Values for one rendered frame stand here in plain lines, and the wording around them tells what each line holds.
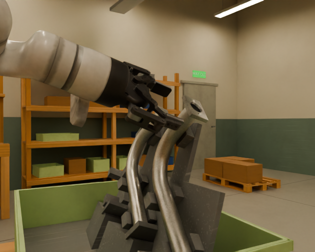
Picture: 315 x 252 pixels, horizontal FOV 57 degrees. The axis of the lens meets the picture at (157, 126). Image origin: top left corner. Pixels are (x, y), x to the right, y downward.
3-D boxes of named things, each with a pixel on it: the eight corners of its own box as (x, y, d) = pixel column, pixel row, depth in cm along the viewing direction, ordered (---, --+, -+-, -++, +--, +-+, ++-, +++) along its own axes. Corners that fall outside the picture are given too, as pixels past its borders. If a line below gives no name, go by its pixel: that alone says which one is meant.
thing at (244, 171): (202, 180, 581) (202, 158, 580) (232, 176, 620) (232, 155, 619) (247, 193, 476) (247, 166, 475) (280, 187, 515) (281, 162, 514)
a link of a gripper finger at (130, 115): (122, 102, 46) (134, 106, 48) (125, 121, 43) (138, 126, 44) (129, 91, 45) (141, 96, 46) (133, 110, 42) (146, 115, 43)
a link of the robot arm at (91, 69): (80, 95, 52) (46, 83, 49) (109, 45, 47) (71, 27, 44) (81, 131, 46) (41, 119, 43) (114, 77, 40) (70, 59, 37)
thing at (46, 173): (180, 177, 617) (180, 71, 614) (26, 197, 450) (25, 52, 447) (165, 173, 662) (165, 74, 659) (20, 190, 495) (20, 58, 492)
